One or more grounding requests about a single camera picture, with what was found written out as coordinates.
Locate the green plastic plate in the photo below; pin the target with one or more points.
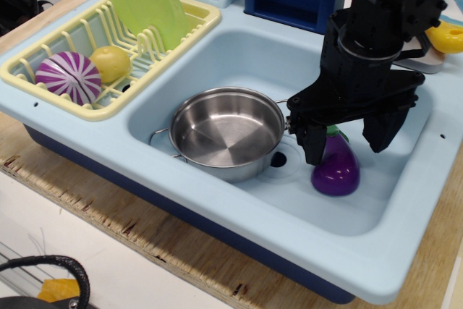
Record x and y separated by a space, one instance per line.
167 16

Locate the yellow toy faucet handle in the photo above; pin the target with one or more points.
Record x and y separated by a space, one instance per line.
446 38

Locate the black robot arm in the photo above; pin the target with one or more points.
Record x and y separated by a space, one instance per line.
381 23

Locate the yellow tape piece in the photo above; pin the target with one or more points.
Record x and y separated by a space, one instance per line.
53 290

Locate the yellow toy potato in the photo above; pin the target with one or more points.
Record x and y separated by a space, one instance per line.
112 63

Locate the light blue toy sink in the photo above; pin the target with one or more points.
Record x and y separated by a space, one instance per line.
363 243

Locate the purple toy eggplant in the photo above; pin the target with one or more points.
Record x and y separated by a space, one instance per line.
338 174

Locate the pale yellow dish rack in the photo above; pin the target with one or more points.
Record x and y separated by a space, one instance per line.
100 26

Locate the wooden board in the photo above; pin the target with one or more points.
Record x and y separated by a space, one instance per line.
138 256

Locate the black bag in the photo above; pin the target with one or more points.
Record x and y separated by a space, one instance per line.
16 12

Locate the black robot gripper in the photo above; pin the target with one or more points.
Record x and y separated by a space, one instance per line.
354 83

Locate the grey toy faucet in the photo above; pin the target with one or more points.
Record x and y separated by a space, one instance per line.
430 63

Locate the purple white striped onion toy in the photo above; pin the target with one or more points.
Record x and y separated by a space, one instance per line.
70 73

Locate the stainless steel pot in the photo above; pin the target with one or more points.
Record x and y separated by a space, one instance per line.
231 133

